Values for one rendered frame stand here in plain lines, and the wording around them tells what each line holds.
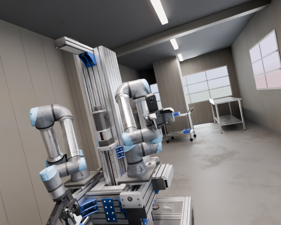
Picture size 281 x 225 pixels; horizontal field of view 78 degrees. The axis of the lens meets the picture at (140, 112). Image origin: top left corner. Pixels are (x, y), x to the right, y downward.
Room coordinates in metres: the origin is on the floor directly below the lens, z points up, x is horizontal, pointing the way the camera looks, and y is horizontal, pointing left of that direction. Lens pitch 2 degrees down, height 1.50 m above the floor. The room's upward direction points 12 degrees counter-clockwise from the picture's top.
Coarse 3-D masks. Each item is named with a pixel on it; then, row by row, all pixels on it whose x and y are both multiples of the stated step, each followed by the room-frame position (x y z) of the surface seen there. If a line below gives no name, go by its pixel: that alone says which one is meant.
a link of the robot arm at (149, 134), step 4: (148, 128) 0.95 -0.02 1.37; (152, 128) 0.94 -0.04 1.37; (144, 132) 0.93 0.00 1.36; (148, 132) 0.93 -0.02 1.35; (152, 132) 0.93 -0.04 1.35; (156, 132) 0.94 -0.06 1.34; (160, 132) 0.95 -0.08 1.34; (144, 136) 0.93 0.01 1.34; (148, 136) 0.93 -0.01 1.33; (152, 136) 0.93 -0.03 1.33; (156, 136) 0.94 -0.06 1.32; (160, 136) 0.95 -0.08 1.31; (144, 140) 0.93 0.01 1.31; (148, 140) 0.94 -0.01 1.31; (152, 140) 0.94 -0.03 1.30; (156, 140) 0.94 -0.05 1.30; (160, 140) 0.94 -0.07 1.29
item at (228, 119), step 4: (212, 100) 6.15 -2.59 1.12; (216, 100) 6.85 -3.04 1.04; (220, 100) 6.39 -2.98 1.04; (224, 100) 5.98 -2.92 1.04; (228, 100) 5.62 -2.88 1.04; (232, 100) 5.57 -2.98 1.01; (216, 104) 5.76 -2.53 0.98; (240, 104) 5.54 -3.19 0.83; (212, 108) 7.68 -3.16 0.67; (216, 108) 5.77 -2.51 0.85; (240, 108) 5.55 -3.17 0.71; (224, 116) 7.40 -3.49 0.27; (228, 116) 7.18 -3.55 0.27; (232, 116) 6.98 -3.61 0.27; (220, 120) 6.68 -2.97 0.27; (224, 120) 6.50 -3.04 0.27; (228, 120) 6.34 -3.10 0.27; (232, 120) 6.18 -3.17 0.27; (236, 120) 6.03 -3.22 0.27; (220, 124) 5.76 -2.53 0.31; (224, 124) 5.80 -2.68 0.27; (228, 124) 5.72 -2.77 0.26; (244, 124) 5.54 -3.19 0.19; (220, 128) 5.77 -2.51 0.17; (244, 128) 5.55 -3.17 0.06
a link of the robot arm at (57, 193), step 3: (63, 186) 0.89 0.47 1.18; (57, 189) 0.86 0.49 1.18; (60, 189) 0.87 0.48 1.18; (63, 189) 0.88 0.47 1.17; (51, 192) 0.85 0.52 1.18; (54, 192) 0.85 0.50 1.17; (57, 192) 0.86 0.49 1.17; (60, 192) 0.86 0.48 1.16; (63, 192) 0.87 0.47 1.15; (51, 195) 0.85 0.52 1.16; (54, 195) 0.85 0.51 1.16; (57, 195) 0.85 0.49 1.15; (60, 195) 0.86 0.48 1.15; (51, 198) 0.86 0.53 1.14; (54, 198) 0.85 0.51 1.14
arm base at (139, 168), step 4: (140, 160) 1.18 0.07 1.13; (128, 164) 1.18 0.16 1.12; (132, 164) 1.16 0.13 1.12; (136, 164) 1.16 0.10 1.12; (140, 164) 1.17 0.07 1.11; (144, 164) 1.20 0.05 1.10; (128, 168) 1.18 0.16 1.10; (132, 168) 1.16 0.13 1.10; (136, 168) 1.15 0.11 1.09; (140, 168) 1.17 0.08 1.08; (144, 168) 1.18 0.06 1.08; (128, 172) 1.20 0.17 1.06; (132, 172) 1.15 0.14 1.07; (136, 172) 1.15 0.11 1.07; (140, 172) 1.15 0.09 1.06; (144, 172) 1.16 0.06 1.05; (128, 176) 1.18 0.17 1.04; (132, 176) 1.15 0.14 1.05; (136, 176) 1.14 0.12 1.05
